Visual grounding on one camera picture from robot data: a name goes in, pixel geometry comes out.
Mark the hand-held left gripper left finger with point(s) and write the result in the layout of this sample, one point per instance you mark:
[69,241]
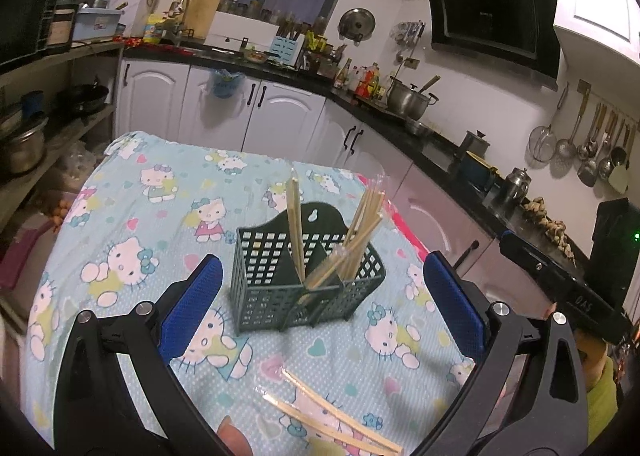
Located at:
[192,306]

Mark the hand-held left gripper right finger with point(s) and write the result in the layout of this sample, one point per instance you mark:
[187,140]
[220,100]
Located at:
[460,306]

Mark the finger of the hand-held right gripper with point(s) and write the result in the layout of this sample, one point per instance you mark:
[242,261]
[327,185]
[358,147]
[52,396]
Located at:
[525,258]

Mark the green plastic utensil basket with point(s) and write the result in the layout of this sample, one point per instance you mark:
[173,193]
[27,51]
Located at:
[260,266]

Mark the bunch of chopsticks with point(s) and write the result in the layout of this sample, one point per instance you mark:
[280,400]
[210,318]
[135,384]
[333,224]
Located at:
[360,231]

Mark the row of hanging kitchen utensils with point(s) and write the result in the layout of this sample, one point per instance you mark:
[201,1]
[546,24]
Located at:
[600,151]

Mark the person's right hand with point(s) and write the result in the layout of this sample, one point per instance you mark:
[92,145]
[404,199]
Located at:
[592,361]

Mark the person's left hand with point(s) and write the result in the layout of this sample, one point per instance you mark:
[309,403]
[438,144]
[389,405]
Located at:
[234,438]

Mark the pile of ginger roots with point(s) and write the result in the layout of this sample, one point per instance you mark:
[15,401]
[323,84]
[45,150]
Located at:
[550,228]

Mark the steel kettle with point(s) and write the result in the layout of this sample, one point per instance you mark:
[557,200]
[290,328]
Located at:
[517,188]

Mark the blue pot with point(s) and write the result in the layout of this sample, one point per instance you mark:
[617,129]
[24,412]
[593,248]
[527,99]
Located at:
[475,171]

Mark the steel square container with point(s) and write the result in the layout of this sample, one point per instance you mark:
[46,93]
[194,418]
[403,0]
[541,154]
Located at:
[476,142]

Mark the cartoon cat printed blanket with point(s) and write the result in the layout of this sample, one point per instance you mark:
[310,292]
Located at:
[125,196]

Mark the steel cooking pot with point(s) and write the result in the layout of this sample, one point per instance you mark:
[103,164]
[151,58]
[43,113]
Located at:
[407,101]

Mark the wooden shelf unit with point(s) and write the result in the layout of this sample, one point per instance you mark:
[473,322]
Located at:
[75,136]

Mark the steel mixing bowl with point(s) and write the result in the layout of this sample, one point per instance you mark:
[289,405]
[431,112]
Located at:
[22,148]

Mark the black wok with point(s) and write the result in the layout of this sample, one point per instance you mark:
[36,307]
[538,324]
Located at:
[82,98]

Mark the group of condiment bottles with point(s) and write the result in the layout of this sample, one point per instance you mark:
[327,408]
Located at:
[362,81]

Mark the black range hood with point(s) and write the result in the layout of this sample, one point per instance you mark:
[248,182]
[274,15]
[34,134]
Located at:
[490,16]

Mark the blue knife block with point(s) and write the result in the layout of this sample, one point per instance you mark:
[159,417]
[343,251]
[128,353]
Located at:
[285,51]

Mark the hanging steel pot lid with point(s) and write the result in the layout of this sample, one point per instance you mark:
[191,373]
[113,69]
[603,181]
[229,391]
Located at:
[357,25]

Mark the kitchen faucet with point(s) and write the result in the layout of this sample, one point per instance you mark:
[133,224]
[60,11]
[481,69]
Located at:
[181,18]

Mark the wooden cutting board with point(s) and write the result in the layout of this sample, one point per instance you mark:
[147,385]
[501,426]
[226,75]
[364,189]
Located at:
[202,8]

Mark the blue plastic storage box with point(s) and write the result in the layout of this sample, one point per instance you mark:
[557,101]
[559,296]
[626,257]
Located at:
[97,23]

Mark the row of spice jars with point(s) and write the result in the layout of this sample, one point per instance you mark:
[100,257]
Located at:
[250,10]

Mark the black microwave oven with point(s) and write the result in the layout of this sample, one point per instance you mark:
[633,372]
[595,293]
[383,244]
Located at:
[25,11]

